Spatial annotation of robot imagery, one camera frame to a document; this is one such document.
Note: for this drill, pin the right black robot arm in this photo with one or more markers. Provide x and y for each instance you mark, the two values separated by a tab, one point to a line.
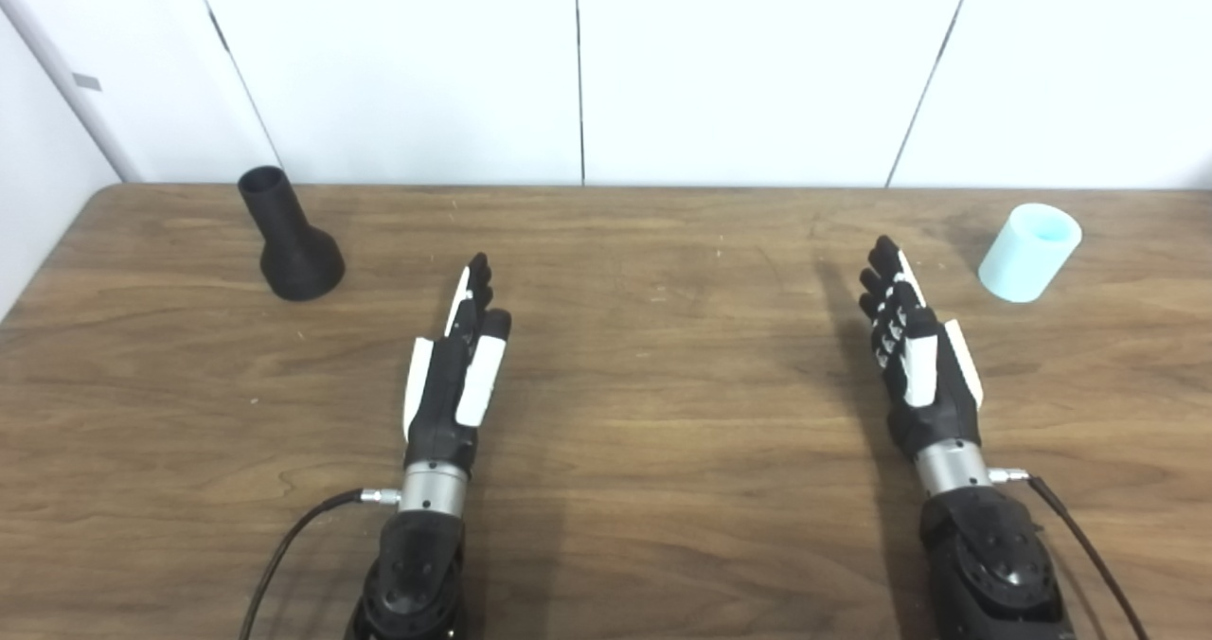
989	564

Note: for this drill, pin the black flared nozzle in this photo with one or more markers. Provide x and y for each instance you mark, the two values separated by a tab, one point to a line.
298	261

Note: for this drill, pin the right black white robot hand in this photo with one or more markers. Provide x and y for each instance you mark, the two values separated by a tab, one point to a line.
933	389

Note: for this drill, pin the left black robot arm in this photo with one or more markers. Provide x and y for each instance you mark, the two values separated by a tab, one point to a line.
417	564

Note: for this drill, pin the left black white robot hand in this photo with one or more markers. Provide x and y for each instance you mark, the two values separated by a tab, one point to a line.
445	394

